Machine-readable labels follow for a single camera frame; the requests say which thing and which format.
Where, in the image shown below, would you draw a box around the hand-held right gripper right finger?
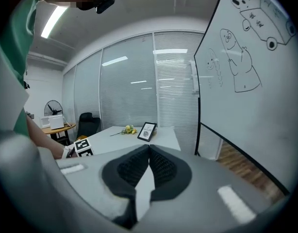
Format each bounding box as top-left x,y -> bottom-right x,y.
136,144 -> 273,233

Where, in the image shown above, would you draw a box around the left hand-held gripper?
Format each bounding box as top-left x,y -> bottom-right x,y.
67,138 -> 94,158

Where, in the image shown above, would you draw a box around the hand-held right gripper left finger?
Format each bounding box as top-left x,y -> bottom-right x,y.
55,144 -> 149,229

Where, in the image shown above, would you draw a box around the person's left forearm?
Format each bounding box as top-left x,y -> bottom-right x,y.
25,109 -> 67,160

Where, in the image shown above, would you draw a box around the black office chair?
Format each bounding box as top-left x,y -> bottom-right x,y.
76,112 -> 101,140

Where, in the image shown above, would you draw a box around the round wooden side table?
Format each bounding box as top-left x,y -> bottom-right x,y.
41,122 -> 77,145

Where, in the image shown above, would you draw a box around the white closed box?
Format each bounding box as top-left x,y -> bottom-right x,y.
49,115 -> 66,130

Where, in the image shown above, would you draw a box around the white open box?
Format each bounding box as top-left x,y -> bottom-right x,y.
39,116 -> 51,129

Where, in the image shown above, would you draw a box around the yellow artificial flower sprig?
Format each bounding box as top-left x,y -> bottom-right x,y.
109,124 -> 137,137

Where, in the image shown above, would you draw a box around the black standing fan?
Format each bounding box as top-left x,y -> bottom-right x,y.
44,100 -> 64,117

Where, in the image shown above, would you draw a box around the black framed leaf picture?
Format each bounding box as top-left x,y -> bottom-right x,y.
137,122 -> 157,143

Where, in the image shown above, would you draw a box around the whiteboard on black stand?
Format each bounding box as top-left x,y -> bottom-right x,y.
194,0 -> 298,197

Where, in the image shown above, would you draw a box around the ceiling light panel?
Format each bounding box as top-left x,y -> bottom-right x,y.
40,5 -> 68,39

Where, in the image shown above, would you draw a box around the green shirt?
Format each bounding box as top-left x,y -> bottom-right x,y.
0,0 -> 43,137

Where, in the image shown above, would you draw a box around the person's face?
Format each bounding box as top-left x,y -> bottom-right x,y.
50,0 -> 98,11

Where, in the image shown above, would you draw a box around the black head-mounted camera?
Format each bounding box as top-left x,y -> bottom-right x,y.
95,0 -> 115,15

